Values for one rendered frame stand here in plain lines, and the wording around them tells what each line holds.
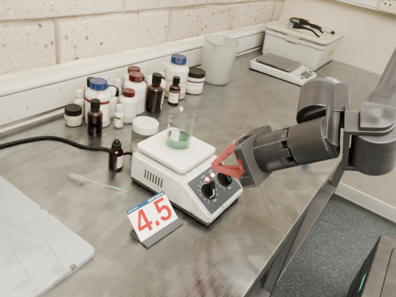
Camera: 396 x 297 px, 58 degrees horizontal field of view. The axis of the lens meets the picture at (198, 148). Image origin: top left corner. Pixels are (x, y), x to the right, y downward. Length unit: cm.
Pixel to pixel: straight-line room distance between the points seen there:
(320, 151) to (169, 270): 30
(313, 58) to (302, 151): 128
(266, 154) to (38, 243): 37
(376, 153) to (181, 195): 35
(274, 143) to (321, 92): 10
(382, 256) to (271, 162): 99
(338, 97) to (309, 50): 121
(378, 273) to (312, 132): 95
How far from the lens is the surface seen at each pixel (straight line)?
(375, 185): 227
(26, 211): 68
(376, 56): 205
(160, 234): 64
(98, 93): 89
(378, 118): 47
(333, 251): 192
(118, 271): 59
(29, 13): 92
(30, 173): 78
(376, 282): 134
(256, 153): 51
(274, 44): 179
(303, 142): 48
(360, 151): 48
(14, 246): 62
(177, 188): 67
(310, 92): 53
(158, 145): 71
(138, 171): 72
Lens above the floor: 121
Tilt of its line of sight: 31 degrees down
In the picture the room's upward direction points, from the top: 11 degrees clockwise
